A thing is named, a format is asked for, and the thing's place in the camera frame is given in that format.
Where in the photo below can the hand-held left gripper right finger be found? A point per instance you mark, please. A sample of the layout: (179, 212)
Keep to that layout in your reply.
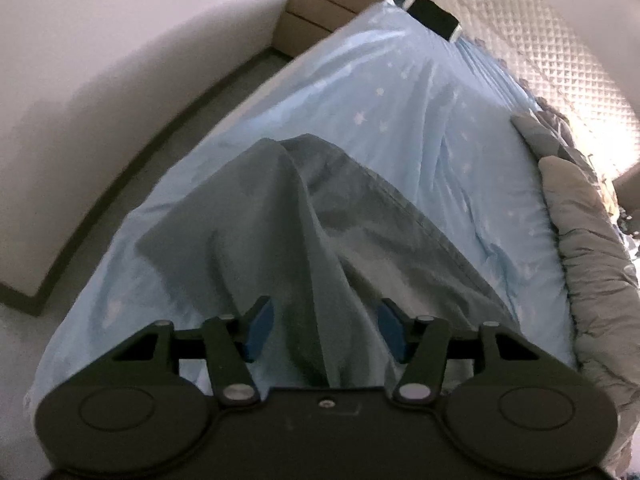
(391, 332)

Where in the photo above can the grey quilt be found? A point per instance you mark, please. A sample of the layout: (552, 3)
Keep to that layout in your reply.
(590, 260)

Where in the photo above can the wooden drawer cabinet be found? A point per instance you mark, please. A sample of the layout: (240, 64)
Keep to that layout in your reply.
(315, 10)

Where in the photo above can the light blue starred bed sheet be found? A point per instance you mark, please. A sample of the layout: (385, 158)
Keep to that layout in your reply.
(400, 110)

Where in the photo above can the black device with white ends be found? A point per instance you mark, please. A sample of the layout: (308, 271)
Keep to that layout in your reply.
(434, 17)

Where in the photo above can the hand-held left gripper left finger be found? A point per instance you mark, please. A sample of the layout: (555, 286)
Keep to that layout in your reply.
(260, 330)

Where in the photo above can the white quilted wall panel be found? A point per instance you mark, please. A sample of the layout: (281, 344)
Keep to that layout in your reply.
(540, 35)

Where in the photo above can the cardboard box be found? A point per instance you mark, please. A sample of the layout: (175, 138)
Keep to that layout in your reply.
(629, 187)

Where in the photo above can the grey-blue denim pants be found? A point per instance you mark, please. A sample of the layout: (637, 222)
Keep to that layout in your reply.
(310, 240)

